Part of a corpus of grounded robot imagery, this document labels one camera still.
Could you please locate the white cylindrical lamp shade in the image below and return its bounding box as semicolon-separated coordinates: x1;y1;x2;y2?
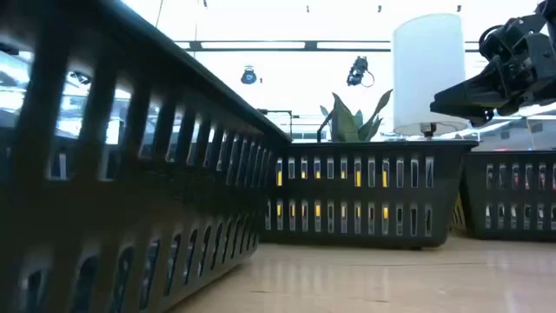
392;12;468;137

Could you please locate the black hanging camera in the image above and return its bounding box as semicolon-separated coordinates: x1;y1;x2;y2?
346;55;375;89

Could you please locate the blue round ceiling device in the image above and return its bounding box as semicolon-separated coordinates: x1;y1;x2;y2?
240;64;259;86

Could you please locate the black background rack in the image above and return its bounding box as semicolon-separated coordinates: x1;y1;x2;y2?
257;108;301;141

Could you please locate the green potted plant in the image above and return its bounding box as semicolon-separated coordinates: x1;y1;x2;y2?
320;89;394;143

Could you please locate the black ceiling beam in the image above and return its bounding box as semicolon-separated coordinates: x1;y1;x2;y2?
173;39;479;54

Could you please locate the grey plastic basket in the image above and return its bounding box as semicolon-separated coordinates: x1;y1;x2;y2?
0;0;293;313
260;139;480;250
459;150;556;241

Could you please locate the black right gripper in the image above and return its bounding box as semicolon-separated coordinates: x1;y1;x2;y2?
429;13;556;128

